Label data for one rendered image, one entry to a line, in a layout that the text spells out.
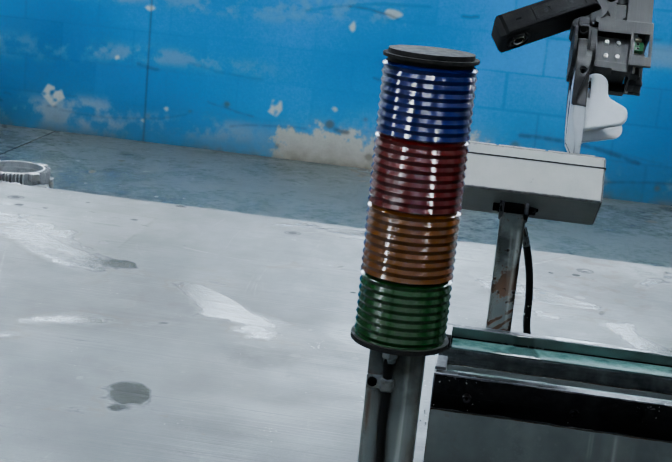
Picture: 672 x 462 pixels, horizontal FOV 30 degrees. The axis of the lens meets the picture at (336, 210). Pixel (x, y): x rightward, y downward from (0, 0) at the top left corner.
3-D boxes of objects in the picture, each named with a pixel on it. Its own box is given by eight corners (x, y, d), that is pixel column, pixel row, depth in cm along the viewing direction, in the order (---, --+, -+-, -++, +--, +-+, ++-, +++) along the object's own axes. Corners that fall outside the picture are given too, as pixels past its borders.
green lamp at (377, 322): (447, 331, 84) (455, 266, 83) (442, 360, 78) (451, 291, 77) (359, 319, 85) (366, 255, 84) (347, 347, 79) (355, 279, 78)
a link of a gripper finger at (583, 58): (588, 100, 128) (595, 24, 131) (572, 98, 128) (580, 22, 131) (582, 119, 132) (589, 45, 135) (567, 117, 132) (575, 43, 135)
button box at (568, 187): (593, 226, 132) (598, 180, 133) (603, 202, 125) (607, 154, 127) (431, 206, 133) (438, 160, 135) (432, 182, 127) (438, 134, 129)
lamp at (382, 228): (455, 266, 83) (463, 201, 82) (451, 291, 77) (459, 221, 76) (366, 255, 84) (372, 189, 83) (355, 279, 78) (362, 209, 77)
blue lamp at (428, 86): (471, 133, 81) (480, 64, 80) (468, 148, 75) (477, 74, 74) (380, 122, 82) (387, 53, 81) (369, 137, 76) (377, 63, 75)
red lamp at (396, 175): (463, 201, 82) (471, 133, 81) (459, 221, 76) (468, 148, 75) (372, 189, 83) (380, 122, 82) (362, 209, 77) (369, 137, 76)
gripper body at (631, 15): (650, 71, 129) (659, -30, 133) (566, 62, 130) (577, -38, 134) (638, 103, 136) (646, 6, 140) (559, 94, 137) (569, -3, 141)
